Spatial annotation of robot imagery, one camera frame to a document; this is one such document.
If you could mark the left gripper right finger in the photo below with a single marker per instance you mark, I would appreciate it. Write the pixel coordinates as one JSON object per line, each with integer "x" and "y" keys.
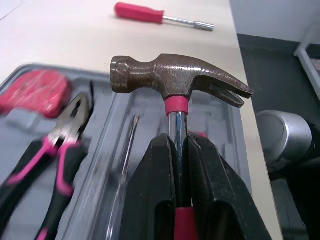
{"x": 225, "y": 200}

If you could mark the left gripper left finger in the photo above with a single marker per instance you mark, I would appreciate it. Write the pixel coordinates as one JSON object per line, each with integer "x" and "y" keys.
{"x": 150, "y": 190}

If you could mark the hammer with pink collar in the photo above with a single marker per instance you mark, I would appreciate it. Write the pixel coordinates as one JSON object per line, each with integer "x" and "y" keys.
{"x": 175, "y": 75}

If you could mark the grey tool case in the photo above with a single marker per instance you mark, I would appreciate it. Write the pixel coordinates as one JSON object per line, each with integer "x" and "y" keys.
{"x": 105, "y": 140}

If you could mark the pink and black pliers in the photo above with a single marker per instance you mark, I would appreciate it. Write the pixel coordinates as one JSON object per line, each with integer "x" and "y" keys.
{"x": 53, "y": 160}

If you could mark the red tape measure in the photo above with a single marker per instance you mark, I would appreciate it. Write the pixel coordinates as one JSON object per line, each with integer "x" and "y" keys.
{"x": 35, "y": 95}

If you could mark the robot body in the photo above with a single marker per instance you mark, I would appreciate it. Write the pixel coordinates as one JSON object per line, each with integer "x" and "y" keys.
{"x": 287, "y": 140}

